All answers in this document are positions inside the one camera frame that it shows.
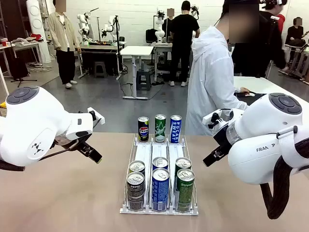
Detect Pepsi logo display can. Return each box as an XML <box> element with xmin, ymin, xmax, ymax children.
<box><xmin>138</xmin><ymin>116</ymin><xmax>150</xmax><ymax>142</ymax></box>

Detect blue beverage can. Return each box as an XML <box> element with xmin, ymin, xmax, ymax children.
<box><xmin>152</xmin><ymin>157</ymin><xmax>169</xmax><ymax>171</ymax></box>
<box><xmin>151</xmin><ymin>168</ymin><xmax>170</xmax><ymax>211</ymax></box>

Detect white cluttered side table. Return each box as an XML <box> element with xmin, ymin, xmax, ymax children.
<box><xmin>0</xmin><ymin>40</ymin><xmax>41</xmax><ymax>73</ymax></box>

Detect seated person in black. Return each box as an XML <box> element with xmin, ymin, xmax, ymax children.
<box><xmin>285</xmin><ymin>17</ymin><xmax>305</xmax><ymax>46</ymax></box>

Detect white tower air conditioner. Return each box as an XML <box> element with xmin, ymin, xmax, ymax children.
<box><xmin>26</xmin><ymin>0</ymin><xmax>53</xmax><ymax>64</ymax></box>

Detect black desk mat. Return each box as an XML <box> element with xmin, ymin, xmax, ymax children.
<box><xmin>235</xmin><ymin>91</ymin><xmax>267</xmax><ymax>100</ymax></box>

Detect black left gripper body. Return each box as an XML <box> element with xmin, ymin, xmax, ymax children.
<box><xmin>54</xmin><ymin>131</ymin><xmax>94</xmax><ymax>148</ymax></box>

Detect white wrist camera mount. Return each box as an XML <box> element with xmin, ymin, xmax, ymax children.
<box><xmin>202</xmin><ymin>108</ymin><xmax>229</xmax><ymax>129</ymax></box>
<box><xmin>87</xmin><ymin>107</ymin><xmax>106</xmax><ymax>125</ymax></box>

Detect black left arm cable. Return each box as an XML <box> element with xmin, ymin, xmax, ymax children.
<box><xmin>0</xmin><ymin>159</ymin><xmax>26</xmax><ymax>172</ymax></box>

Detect grey plastic stool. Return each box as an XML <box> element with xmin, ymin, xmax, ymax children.
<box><xmin>93</xmin><ymin>61</ymin><xmax>107</xmax><ymax>78</ymax></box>

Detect person in beige shirt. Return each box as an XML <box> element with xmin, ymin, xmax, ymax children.
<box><xmin>47</xmin><ymin>0</ymin><xmax>82</xmax><ymax>89</ymax></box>

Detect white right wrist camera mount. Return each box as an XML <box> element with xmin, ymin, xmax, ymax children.
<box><xmin>202</xmin><ymin>108</ymin><xmax>229</xmax><ymax>129</ymax></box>

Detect dark plastic stool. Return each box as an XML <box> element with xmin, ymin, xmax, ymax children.
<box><xmin>136</xmin><ymin>69</ymin><xmax>152</xmax><ymax>91</ymax></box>

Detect green beverage can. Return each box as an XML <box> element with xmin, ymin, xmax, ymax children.
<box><xmin>174</xmin><ymin>157</ymin><xmax>193</xmax><ymax>194</ymax></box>
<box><xmin>176</xmin><ymin>168</ymin><xmax>195</xmax><ymax>213</ymax></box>

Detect white can dispenser rack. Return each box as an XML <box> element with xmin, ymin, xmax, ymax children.
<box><xmin>119</xmin><ymin>134</ymin><xmax>199</xmax><ymax>215</ymax></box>

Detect large white table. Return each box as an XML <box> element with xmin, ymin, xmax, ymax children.
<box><xmin>233</xmin><ymin>76</ymin><xmax>309</xmax><ymax>114</ymax></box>

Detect green Chilsung display can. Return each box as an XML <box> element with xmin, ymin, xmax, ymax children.
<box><xmin>154</xmin><ymin>114</ymin><xmax>167</xmax><ymax>143</ymax></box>

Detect dark workbench desk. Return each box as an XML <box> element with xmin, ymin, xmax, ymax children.
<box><xmin>79</xmin><ymin>41</ymin><xmax>126</xmax><ymax>78</ymax></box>

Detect black Pepsi can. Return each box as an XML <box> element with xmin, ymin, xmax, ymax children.
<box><xmin>128</xmin><ymin>160</ymin><xmax>146</xmax><ymax>177</ymax></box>
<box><xmin>126</xmin><ymin>171</ymin><xmax>145</xmax><ymax>211</ymax></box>

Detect black floor tripod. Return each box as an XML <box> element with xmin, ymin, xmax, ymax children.
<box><xmin>11</xmin><ymin>58</ymin><xmax>38</xmax><ymax>88</ymax></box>

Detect person in white coat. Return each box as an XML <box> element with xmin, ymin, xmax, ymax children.
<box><xmin>185</xmin><ymin>0</ymin><xmax>249</xmax><ymax>135</ymax></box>

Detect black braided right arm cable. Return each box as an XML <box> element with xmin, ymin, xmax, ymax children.
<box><xmin>262</xmin><ymin>139</ymin><xmax>309</xmax><ymax>220</ymax></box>

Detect white standing desk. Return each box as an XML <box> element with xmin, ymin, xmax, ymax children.
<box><xmin>120</xmin><ymin>45</ymin><xmax>155</xmax><ymax>100</ymax></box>

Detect person in black t-shirt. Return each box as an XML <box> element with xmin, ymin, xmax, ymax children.
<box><xmin>169</xmin><ymin>0</ymin><xmax>201</xmax><ymax>87</ymax></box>

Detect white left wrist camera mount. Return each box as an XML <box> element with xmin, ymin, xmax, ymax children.
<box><xmin>87</xmin><ymin>107</ymin><xmax>106</xmax><ymax>125</ymax></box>

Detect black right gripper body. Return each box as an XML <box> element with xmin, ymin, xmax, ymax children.
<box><xmin>212</xmin><ymin>125</ymin><xmax>232</xmax><ymax>149</ymax></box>

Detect person in black jacket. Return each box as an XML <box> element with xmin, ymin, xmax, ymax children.
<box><xmin>231</xmin><ymin>0</ymin><xmax>288</xmax><ymax>78</ymax></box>

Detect blue Pocari Sweat display can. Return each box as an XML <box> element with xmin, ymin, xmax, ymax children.
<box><xmin>169</xmin><ymin>115</ymin><xmax>182</xmax><ymax>143</ymax></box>

